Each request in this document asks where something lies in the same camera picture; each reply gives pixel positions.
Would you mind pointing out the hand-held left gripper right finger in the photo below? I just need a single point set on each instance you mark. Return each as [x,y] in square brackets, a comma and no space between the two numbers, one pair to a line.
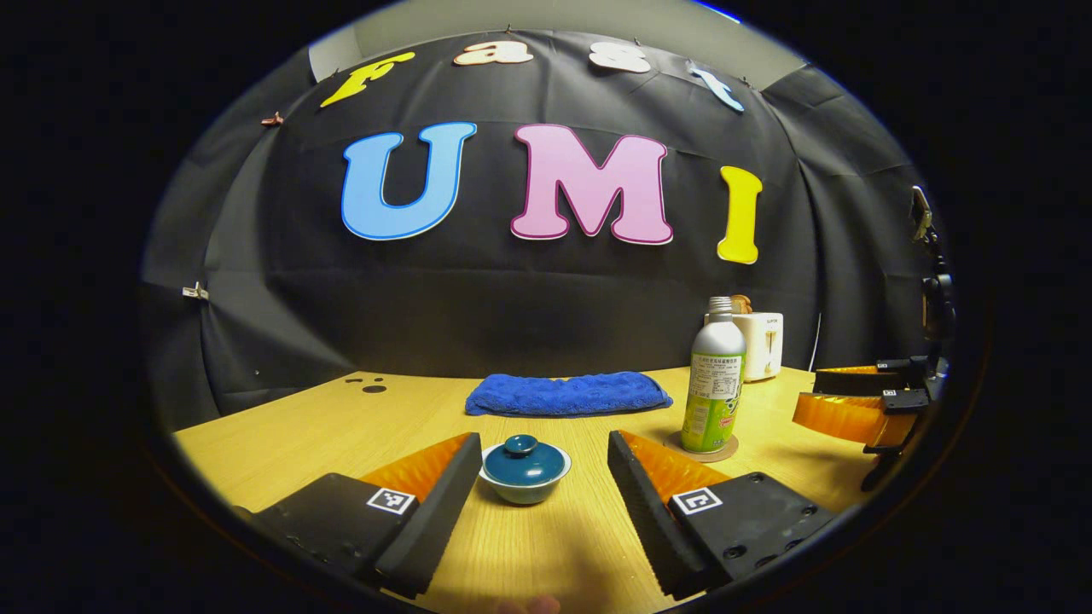
[638,495]

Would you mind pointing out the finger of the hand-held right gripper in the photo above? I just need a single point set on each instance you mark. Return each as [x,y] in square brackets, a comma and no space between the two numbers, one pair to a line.
[840,416]
[853,379]

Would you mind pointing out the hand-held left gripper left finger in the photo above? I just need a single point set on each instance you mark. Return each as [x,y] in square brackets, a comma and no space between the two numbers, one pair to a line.
[444,499]

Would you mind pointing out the teal teacup with white rim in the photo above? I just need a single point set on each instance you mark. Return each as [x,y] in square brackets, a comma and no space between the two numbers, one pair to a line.
[524,495]

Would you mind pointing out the round brown coaster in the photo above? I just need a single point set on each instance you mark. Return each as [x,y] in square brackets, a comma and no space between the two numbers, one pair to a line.
[721,454]

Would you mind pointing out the silver and green water bottle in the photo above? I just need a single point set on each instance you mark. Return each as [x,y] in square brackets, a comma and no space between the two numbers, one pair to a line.
[715,375]

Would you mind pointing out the phone on black stand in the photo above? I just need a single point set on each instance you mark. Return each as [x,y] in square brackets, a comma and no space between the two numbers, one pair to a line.
[937,290]

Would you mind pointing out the white toaster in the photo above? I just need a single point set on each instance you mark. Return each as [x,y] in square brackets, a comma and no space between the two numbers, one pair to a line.
[763,345]

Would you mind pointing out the blue towel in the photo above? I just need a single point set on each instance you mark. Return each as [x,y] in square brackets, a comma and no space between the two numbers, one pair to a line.
[567,395]

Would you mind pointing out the bread slice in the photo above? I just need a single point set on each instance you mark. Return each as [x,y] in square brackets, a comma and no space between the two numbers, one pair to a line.
[742,304]

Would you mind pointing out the black backdrop cloth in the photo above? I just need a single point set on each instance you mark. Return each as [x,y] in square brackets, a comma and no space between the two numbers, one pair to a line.
[512,290]

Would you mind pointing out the silver metal clip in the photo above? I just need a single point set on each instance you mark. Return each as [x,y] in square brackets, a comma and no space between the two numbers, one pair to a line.
[194,292]

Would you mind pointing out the red clip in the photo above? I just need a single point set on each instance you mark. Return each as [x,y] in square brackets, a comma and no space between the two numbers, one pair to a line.
[272,119]

